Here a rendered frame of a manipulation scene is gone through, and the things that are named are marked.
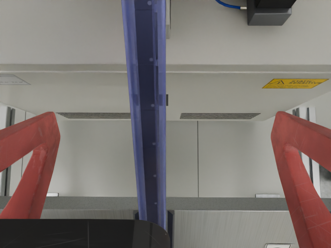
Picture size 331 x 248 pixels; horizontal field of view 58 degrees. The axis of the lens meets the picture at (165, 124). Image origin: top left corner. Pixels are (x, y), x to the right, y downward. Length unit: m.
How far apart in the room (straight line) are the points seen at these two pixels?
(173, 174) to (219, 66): 0.64
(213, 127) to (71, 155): 0.50
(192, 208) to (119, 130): 0.88
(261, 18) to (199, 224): 0.32
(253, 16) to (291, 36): 0.07
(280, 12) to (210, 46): 0.10
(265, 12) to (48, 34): 0.30
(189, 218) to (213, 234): 0.02
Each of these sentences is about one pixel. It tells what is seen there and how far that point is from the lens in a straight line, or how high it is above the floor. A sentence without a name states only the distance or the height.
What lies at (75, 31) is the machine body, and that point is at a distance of 0.47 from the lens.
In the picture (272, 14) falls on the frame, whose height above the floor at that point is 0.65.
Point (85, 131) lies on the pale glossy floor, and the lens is 1.07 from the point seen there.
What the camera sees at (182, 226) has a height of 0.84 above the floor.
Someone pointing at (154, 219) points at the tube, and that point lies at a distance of 0.16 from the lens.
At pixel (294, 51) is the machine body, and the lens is 0.47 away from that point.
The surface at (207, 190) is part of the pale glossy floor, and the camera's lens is 1.04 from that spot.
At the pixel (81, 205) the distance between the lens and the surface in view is 0.19.
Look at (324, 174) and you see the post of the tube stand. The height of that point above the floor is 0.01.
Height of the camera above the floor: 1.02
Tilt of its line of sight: 82 degrees down
